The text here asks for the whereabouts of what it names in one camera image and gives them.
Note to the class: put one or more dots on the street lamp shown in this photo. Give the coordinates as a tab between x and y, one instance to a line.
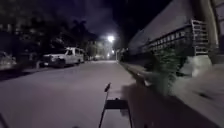
110	39

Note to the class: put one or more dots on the robot's own part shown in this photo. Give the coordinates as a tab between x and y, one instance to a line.
115	106

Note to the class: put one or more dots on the white pickup truck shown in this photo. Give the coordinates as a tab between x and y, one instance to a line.
65	56

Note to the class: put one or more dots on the bush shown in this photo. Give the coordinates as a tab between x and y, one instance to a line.
163	71

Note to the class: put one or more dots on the grey asphalt road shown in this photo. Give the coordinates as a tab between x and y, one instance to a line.
66	90

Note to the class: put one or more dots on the row of dark trees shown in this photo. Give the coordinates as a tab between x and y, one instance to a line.
50	33

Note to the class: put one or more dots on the building with railing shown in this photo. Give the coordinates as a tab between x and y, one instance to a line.
180	30

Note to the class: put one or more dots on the pale concrete kerb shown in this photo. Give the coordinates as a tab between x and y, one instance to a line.
196	90

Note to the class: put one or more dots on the pale car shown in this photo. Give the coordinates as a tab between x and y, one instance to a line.
6	60

